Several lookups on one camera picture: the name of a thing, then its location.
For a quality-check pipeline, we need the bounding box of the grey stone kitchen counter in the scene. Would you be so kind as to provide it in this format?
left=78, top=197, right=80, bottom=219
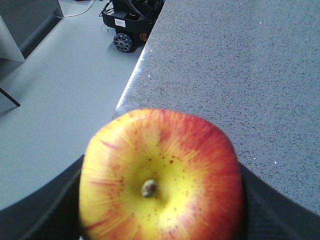
left=114, top=0, right=320, bottom=213

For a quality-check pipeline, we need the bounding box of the white cable on floor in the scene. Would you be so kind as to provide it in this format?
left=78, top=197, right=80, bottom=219
left=56, top=0, right=97, bottom=18

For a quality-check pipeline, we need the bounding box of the red yellow apple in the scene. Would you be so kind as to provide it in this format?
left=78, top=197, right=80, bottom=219
left=79, top=108, right=244, bottom=240

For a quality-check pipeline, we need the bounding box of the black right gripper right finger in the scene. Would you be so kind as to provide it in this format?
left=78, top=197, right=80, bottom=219
left=240, top=164, right=320, bottom=240

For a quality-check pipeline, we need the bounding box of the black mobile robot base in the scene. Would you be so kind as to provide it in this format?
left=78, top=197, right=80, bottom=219
left=99, top=0, right=165, bottom=53

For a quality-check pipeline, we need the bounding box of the dark grey cabinet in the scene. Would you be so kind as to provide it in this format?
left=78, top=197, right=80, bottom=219
left=0, top=0, right=63, bottom=63

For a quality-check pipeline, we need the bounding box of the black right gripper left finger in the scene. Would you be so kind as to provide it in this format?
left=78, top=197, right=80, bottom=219
left=0, top=156, right=84, bottom=240

